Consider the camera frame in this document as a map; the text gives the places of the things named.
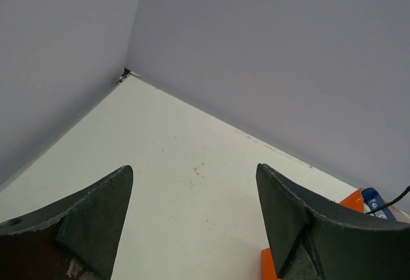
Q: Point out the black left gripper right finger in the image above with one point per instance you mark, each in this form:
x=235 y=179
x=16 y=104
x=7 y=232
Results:
x=336 y=241

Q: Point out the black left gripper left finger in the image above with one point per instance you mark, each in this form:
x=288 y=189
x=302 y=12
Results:
x=76 y=237

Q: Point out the orange paper bag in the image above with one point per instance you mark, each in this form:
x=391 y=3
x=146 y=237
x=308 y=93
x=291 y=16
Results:
x=352 y=201

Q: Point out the blue white snack bag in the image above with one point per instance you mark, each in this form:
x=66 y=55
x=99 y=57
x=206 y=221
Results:
x=373 y=201

